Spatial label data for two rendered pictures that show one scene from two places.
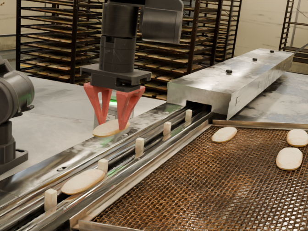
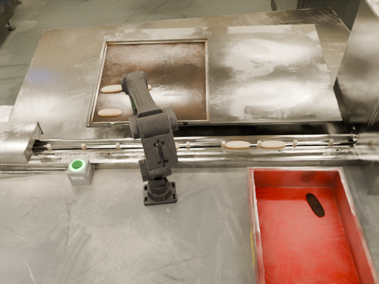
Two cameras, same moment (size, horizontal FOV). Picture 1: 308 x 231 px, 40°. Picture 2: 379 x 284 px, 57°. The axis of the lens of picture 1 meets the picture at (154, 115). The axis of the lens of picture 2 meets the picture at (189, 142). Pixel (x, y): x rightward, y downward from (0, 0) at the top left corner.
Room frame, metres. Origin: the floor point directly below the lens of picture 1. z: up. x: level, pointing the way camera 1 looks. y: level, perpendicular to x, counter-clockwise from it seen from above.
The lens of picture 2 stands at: (0.86, 1.03, 1.88)
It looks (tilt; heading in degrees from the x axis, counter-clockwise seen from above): 47 degrees down; 250
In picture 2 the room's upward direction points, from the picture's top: 3 degrees counter-clockwise
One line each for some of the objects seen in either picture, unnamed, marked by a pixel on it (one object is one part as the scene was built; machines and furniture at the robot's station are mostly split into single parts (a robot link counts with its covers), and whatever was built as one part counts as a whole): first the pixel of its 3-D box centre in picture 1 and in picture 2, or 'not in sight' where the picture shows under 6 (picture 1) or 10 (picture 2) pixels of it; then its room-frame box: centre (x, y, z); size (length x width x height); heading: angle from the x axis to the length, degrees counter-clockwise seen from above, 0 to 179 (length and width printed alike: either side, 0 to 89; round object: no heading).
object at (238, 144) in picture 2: not in sight; (237, 144); (0.36, 0.21, 0.86); 0.10 x 0.04 x 0.01; 157
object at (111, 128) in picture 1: (112, 126); not in sight; (0.69, 0.07, 0.92); 0.10 x 0.04 x 0.01; 157
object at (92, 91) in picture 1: (110, 99); not in sight; (0.70, 0.07, 0.97); 0.07 x 0.07 x 0.09; 67
